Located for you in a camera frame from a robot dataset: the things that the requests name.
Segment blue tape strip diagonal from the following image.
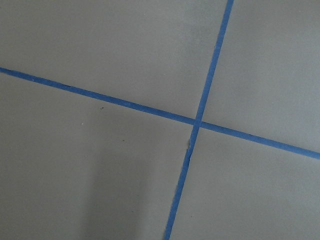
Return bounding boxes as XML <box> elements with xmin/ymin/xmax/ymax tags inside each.
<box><xmin>0</xmin><ymin>67</ymin><xmax>320</xmax><ymax>159</ymax></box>

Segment blue tape strip crossing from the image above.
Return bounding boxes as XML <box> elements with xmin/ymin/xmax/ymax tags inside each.
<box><xmin>163</xmin><ymin>0</ymin><xmax>234</xmax><ymax>240</ymax></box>

